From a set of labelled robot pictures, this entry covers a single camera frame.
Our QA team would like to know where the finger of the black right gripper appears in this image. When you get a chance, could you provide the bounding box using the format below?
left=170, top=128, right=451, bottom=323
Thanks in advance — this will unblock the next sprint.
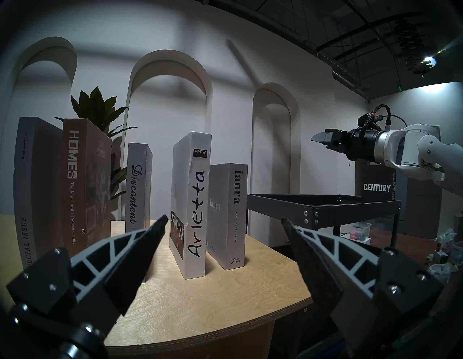
left=310, top=130, right=335, bottom=147

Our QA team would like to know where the black metal shelf cart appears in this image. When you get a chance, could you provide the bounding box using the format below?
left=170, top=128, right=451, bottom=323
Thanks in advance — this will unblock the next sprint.
left=247, top=194, right=402, bottom=250

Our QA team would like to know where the dark door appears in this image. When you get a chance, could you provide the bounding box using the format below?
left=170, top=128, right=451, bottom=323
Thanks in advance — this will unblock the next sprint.
left=396, top=176, right=443, bottom=239

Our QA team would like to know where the grey ianra book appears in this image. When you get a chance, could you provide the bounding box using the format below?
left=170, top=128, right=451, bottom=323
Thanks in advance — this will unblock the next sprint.
left=206, top=163, right=249, bottom=271

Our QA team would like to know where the clear plastic storage box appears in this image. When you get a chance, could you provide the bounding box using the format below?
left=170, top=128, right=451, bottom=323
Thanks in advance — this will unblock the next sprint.
left=349, top=221, right=372, bottom=241

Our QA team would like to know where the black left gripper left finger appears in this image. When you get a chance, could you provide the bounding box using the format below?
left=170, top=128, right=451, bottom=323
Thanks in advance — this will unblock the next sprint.
left=6, top=214, right=169, bottom=328

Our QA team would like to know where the grey Special Issue book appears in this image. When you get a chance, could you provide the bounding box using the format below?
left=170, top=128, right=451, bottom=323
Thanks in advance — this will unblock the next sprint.
left=14, top=117, right=64, bottom=270

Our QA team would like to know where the brown Homes book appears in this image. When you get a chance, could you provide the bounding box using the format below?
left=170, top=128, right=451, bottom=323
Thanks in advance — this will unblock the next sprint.
left=62, top=118, right=112, bottom=255

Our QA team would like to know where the black Century book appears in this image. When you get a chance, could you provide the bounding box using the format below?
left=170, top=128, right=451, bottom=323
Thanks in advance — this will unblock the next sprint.
left=356, top=161, right=407, bottom=202

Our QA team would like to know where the tall green potted plant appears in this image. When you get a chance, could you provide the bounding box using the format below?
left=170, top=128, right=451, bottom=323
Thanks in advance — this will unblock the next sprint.
left=54, top=86, right=137, bottom=203

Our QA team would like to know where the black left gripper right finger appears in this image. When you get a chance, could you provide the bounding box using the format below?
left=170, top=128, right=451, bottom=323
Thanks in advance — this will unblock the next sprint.
left=281, top=216, right=445, bottom=350

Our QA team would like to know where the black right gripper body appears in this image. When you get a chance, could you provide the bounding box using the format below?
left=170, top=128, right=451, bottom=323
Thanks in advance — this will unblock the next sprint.
left=326, top=125, right=382, bottom=162

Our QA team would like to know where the white Arietta book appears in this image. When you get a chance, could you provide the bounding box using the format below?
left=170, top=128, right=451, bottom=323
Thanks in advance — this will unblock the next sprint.
left=169, top=131, right=212, bottom=280

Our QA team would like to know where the grey Discontent book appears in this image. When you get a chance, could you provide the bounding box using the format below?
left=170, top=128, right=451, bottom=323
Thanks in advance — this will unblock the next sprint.
left=125, top=142, right=153, bottom=234

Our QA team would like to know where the light wooden table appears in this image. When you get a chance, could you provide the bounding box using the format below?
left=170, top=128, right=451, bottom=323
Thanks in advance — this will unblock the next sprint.
left=0, top=214, right=313, bottom=359

